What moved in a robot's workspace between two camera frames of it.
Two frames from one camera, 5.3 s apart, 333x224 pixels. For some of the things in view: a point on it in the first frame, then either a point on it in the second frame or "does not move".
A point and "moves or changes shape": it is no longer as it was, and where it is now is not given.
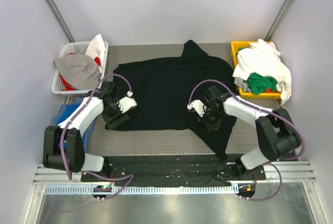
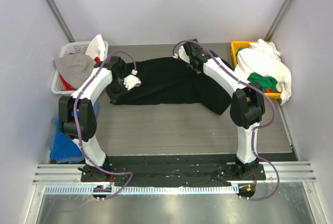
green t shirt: x=258 y=84 does not move
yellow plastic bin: x=234 y=46 does not move
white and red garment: x=98 y=50 does not move
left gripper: x=115 y=120 to x=114 y=95
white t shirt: x=260 y=56 does not move
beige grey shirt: x=81 y=71 does not move
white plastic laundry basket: x=79 y=47 does not move
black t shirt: x=164 y=89 moves or changes shape
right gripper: x=208 y=120 to x=197 y=67
